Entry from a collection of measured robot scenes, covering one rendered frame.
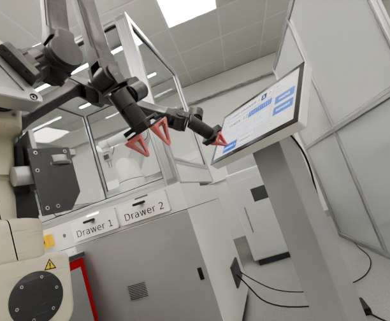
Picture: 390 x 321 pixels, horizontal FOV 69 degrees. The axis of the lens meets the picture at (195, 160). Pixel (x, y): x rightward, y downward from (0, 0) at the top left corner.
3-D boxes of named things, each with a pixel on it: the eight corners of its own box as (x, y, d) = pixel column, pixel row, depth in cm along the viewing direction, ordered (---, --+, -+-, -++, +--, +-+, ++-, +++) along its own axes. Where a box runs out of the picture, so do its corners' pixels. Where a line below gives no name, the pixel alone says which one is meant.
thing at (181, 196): (188, 207, 146) (179, 181, 148) (32, 260, 168) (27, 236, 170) (218, 197, 238) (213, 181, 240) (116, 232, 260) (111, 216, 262)
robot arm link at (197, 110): (171, 129, 123) (176, 113, 117) (175, 114, 131) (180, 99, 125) (198, 136, 124) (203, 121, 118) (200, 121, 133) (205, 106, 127)
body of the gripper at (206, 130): (208, 134, 131) (195, 126, 128) (221, 125, 123) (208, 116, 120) (204, 145, 128) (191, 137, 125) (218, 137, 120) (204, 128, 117)
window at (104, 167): (164, 178, 152) (116, 25, 167) (38, 224, 171) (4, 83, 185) (164, 178, 153) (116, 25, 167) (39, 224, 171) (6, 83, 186)
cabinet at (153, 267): (242, 369, 133) (189, 207, 145) (65, 403, 155) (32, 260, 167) (253, 292, 225) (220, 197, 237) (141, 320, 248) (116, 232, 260)
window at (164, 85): (171, 157, 155) (127, 22, 168) (169, 157, 155) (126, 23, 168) (205, 165, 238) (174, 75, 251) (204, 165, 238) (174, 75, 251)
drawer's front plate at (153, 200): (170, 210, 146) (164, 190, 148) (122, 226, 153) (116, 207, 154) (171, 209, 148) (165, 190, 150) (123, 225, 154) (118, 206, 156)
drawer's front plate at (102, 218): (118, 227, 153) (113, 208, 155) (74, 242, 159) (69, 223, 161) (120, 227, 155) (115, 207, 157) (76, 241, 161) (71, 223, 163)
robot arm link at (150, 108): (85, 104, 121) (85, 81, 113) (91, 97, 125) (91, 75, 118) (180, 135, 123) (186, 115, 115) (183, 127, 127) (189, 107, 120)
